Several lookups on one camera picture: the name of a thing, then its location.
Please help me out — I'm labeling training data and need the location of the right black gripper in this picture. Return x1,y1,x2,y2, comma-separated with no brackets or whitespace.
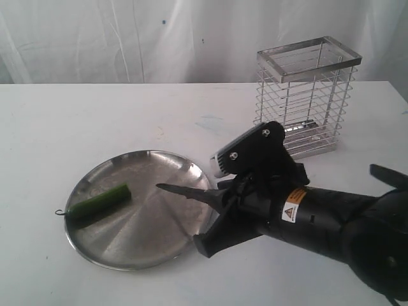
193,163,351,258

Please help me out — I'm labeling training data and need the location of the black handled knife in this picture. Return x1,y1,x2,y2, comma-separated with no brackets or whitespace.
156,183,211,205

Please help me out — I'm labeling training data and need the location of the green cucumber piece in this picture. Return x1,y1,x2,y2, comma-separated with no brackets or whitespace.
54,184,132,228

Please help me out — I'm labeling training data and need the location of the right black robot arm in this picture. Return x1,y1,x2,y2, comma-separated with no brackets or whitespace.
187,161,407,305

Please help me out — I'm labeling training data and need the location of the round stainless steel plate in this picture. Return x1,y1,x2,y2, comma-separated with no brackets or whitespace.
64,150,214,271

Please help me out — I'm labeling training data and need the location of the white backdrop curtain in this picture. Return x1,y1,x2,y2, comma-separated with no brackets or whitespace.
1,1,407,84

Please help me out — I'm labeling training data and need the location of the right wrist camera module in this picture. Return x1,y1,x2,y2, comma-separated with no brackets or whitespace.
210,121,285,179

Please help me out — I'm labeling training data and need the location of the chrome wire utensil holder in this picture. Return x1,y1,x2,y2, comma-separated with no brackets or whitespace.
254,36,362,159

